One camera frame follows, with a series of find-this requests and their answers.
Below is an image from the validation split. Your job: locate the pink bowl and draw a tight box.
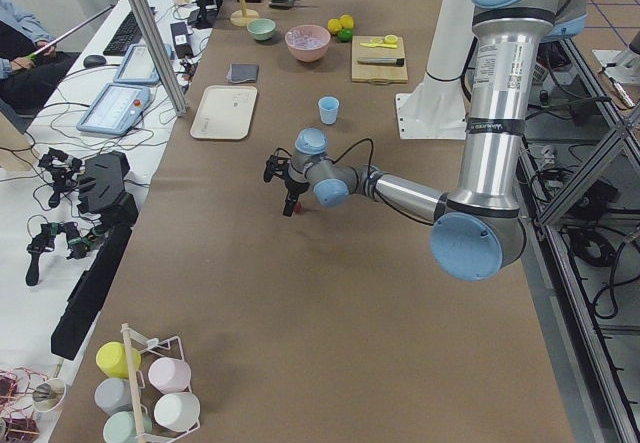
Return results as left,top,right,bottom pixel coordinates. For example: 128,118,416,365
285,24,331,63

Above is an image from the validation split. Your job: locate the teach pendant far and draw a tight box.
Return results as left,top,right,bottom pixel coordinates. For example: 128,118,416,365
113,43,160,86

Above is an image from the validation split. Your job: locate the yellow cup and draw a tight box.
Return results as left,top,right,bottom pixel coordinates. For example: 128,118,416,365
95,341,128,379

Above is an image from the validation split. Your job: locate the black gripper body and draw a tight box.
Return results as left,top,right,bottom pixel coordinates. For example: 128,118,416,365
285,173,309,198

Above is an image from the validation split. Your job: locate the green bowl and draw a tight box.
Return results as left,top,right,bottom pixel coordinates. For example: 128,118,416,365
246,18,277,42

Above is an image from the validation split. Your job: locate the blue plastic cup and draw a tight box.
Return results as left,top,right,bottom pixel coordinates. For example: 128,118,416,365
318,96,340,125

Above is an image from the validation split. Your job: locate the white wire cup rack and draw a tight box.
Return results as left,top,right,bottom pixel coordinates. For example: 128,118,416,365
121,323,201,442

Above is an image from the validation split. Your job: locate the green lime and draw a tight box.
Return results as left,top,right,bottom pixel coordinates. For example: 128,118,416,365
337,28,353,43

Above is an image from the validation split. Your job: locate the black gripper stand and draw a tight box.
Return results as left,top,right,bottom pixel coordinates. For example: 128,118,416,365
51,151,138,360

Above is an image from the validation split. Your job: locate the wooden cutting board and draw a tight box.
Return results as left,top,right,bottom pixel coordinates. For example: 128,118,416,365
351,34,408,83

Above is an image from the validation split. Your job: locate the ice cubes pile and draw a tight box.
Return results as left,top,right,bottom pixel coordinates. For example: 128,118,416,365
286,25,329,51

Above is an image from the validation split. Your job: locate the yellow lemon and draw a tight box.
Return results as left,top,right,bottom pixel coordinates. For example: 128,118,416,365
339,14,355,30
327,19,343,35

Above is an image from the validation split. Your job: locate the aluminium frame post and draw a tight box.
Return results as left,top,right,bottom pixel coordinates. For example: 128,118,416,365
128,0,188,117

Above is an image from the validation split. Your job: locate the white cup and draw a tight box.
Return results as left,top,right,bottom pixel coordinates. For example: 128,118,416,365
154,392,201,432

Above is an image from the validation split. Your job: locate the seated person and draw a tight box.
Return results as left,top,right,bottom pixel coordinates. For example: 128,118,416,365
1,0,77,113

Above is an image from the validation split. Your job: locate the grey folded cloth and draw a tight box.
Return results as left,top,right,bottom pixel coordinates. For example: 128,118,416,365
227,63,259,84

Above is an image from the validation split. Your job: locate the green cup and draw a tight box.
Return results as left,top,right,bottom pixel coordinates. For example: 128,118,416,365
102,411,138,443

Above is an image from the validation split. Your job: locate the grey cup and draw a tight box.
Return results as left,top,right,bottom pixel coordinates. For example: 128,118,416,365
94,378,132,416

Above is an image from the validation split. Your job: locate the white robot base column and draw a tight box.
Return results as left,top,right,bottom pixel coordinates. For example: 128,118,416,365
396,0,474,140

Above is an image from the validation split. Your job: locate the cream rabbit tray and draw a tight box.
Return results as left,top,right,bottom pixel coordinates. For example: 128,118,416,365
190,85,258,141

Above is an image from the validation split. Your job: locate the teach pendant near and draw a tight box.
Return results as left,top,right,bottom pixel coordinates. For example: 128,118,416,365
76,83,151,136

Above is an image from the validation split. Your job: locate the teach pendant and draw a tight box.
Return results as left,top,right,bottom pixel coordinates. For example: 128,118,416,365
113,43,160,86
76,83,151,136

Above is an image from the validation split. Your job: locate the black keyboard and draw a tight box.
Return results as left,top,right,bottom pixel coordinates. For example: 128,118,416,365
102,11,142,56

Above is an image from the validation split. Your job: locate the lemon half slice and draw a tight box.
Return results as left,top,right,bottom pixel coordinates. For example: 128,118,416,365
383,34,399,45

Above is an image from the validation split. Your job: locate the yellow plastic knife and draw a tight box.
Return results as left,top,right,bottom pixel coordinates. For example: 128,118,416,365
359,40,398,49

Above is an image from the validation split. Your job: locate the pink cup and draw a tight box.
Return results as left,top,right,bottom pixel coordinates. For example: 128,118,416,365
148,357,192,394

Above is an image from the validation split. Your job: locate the computer mouse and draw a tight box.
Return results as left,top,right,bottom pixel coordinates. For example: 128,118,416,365
83,55,107,69

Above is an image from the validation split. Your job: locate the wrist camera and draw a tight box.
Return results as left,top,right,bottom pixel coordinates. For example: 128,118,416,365
263,147,291,183

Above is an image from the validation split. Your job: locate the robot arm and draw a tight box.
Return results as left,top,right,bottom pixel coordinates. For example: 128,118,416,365
264,0,587,281

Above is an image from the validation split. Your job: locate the metal ice scoop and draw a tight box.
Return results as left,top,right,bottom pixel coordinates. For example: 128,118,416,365
269,0,306,9

